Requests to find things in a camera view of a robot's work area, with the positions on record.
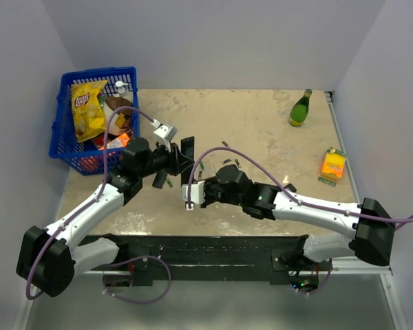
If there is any green glass bottle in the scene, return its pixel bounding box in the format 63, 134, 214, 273
289, 89, 313, 127

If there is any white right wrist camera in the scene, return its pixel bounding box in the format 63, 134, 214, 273
181, 180, 205, 211

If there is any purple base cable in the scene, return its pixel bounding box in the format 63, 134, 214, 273
102, 254, 173, 305
294, 258, 334, 296

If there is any aluminium frame rail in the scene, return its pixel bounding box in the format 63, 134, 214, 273
332, 257, 392, 275

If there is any blue plastic basket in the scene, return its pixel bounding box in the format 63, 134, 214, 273
49, 66, 139, 175

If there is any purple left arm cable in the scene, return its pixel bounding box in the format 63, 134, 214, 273
25, 106, 156, 300

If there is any brown and white pouch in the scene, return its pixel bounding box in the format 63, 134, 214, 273
103, 95, 133, 118

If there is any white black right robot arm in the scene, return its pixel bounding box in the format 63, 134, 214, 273
190, 165, 395, 270

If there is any yellow Lays chips bag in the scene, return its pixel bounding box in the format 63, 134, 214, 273
71, 80, 108, 143

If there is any orange ball in basket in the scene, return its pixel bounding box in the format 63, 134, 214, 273
79, 156, 102, 173

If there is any white pump soap bottle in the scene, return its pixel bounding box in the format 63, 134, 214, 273
115, 80, 129, 97

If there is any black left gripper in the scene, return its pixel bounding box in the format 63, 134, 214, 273
138, 138, 195, 179

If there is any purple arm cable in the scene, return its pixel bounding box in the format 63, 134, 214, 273
187, 146, 413, 230
25, 106, 156, 300

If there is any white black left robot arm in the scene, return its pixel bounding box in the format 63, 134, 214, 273
16, 137, 182, 297

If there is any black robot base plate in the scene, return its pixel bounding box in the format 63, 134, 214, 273
94, 235, 330, 289

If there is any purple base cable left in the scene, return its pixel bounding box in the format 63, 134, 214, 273
102, 254, 173, 305

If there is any orange carton in basket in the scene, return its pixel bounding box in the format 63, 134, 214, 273
107, 133, 130, 149

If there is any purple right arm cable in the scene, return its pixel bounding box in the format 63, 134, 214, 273
187, 146, 413, 230

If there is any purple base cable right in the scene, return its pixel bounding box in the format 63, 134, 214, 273
294, 258, 334, 296

